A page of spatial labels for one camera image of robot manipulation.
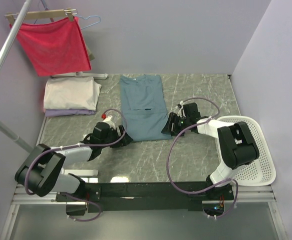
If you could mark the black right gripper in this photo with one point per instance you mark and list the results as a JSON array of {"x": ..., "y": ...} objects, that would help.
[{"x": 172, "y": 118}]

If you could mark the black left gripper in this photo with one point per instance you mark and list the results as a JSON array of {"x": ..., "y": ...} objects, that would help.
[{"x": 125, "y": 141}]

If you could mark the blue t shirt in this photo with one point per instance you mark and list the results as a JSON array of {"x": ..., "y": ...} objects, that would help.
[{"x": 144, "y": 108}]

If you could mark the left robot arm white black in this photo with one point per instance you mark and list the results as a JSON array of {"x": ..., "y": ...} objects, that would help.
[{"x": 43, "y": 166}]

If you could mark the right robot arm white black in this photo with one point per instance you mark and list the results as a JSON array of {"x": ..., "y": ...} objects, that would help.
[{"x": 236, "y": 143}]

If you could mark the black base beam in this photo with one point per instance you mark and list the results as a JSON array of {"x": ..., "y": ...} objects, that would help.
[{"x": 137, "y": 196}]

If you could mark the folded white t shirt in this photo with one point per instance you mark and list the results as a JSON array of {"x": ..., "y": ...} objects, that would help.
[{"x": 71, "y": 93}]

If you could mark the folded purple t shirt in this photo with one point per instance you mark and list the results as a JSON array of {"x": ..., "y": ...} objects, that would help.
[{"x": 67, "y": 112}]

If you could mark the tan cloth behind towel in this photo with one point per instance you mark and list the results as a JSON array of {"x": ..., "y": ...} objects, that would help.
[{"x": 90, "y": 54}]

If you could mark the white perforated plastic basket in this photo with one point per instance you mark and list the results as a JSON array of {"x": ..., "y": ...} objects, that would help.
[{"x": 261, "y": 172}]

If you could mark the red towel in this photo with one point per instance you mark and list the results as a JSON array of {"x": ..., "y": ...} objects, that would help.
[{"x": 55, "y": 48}]

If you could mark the grey metal clothes rack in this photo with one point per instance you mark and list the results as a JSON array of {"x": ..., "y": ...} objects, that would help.
[{"x": 20, "y": 90}]

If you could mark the wooden clip hanger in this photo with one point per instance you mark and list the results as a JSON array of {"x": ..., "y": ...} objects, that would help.
[{"x": 51, "y": 14}]

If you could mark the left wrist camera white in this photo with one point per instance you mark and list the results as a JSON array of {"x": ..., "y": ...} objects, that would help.
[{"x": 109, "y": 119}]

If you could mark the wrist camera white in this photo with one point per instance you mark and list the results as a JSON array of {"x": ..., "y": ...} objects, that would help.
[
  {"x": 181, "y": 109},
  {"x": 109, "y": 119}
]

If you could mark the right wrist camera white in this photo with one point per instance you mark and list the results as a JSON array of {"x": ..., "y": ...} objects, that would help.
[{"x": 181, "y": 109}]

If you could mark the aluminium rail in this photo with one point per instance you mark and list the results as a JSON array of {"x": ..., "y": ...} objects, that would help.
[{"x": 246, "y": 194}]

